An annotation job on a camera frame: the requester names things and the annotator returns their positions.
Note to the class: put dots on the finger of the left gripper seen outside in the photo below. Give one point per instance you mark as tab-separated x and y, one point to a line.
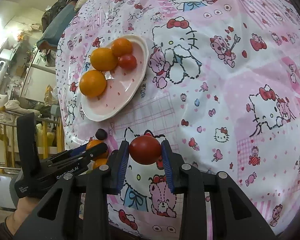
75	154

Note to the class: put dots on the pink Hello Kitty blanket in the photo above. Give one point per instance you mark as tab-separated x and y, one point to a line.
222	85

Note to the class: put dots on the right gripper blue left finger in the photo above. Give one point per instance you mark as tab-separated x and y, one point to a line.
118	165

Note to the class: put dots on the yellow wooden chair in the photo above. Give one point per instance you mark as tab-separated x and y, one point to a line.
28	137

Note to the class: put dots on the large orange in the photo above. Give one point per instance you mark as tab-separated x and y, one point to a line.
103	59
93	83

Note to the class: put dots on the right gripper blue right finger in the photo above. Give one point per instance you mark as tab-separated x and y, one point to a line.
172	163

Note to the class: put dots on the pink strawberry plate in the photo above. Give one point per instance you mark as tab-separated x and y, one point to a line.
121	85

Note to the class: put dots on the person's left hand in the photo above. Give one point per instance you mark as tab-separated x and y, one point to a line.
24	208

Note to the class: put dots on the small mandarin orange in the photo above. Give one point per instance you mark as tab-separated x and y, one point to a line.
93	143

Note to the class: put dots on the pile of clothes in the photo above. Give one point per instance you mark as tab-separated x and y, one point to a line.
55	21

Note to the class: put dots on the red cherry tomato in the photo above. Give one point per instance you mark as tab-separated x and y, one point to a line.
127	62
145	150

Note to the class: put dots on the dark purple grape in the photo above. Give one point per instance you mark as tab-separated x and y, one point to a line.
101	134

